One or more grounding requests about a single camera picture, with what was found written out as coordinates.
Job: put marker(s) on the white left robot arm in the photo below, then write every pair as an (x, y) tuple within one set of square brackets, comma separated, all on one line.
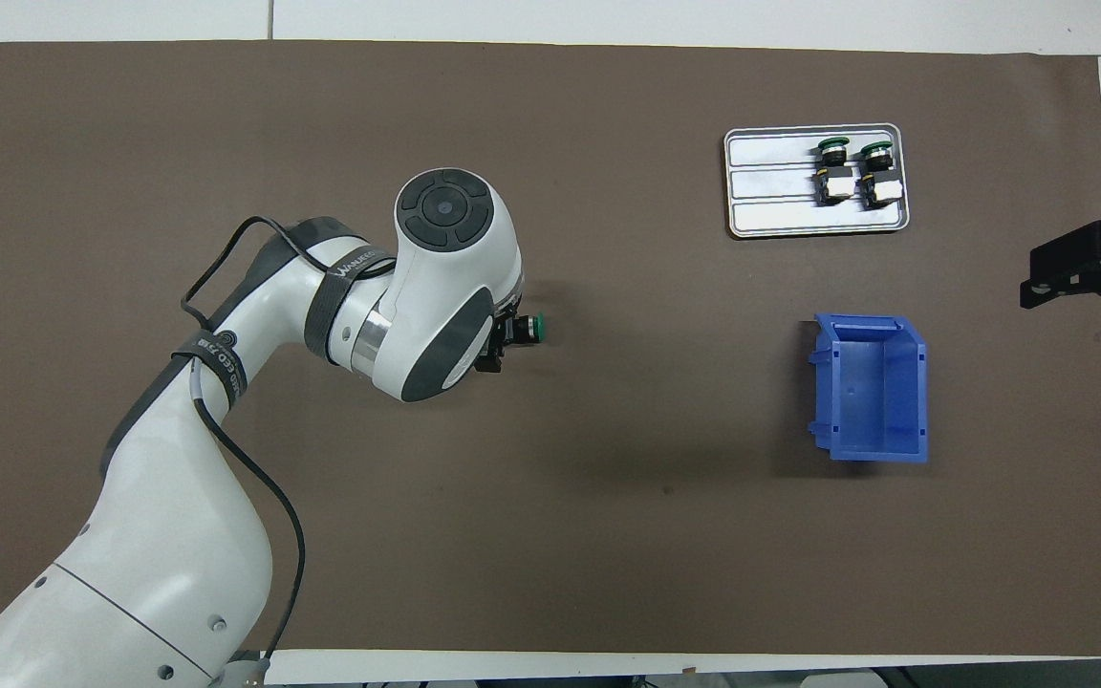
[(178, 535)]

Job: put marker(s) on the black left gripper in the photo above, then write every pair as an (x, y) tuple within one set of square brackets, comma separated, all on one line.
[(490, 355)]

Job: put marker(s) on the silver metal tray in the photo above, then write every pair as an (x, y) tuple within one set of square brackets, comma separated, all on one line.
[(770, 191)]

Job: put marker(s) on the green push button switch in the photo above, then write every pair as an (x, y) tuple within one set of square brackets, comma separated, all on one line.
[(880, 182), (536, 329), (834, 177)]

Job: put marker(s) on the blue plastic bin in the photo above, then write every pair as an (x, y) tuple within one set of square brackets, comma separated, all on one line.
[(880, 401)]

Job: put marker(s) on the brown table mat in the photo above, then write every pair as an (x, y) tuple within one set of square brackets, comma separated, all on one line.
[(608, 478)]

